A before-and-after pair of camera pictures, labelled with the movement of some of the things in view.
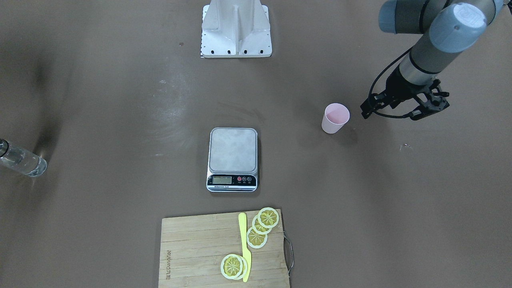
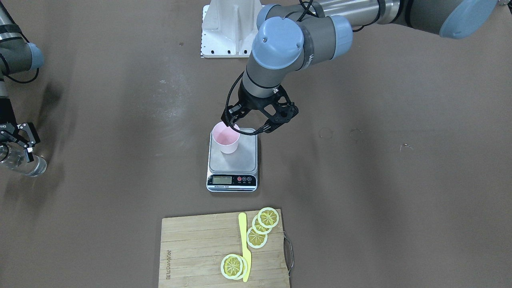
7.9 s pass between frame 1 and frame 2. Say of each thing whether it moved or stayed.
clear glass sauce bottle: stayed
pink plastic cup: moved
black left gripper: moved
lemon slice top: stayed
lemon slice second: stayed
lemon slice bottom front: stayed
